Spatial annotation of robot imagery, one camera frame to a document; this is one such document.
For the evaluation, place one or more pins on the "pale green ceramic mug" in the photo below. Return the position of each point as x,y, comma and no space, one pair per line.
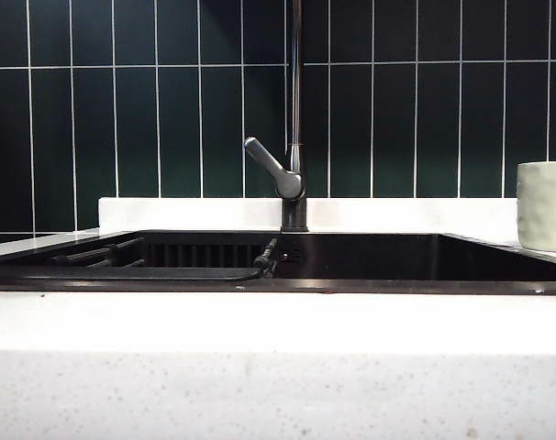
546,206

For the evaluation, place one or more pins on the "black kitchen sink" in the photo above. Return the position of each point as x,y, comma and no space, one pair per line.
351,263

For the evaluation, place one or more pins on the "white backsplash ledge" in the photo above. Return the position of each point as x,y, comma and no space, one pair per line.
191,214

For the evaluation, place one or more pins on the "black sink rod fitting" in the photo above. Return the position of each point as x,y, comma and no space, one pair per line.
265,257

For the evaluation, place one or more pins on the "dark metal faucet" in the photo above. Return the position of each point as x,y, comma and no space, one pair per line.
297,114

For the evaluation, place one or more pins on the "black sink drain rack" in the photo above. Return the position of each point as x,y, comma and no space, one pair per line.
122,267

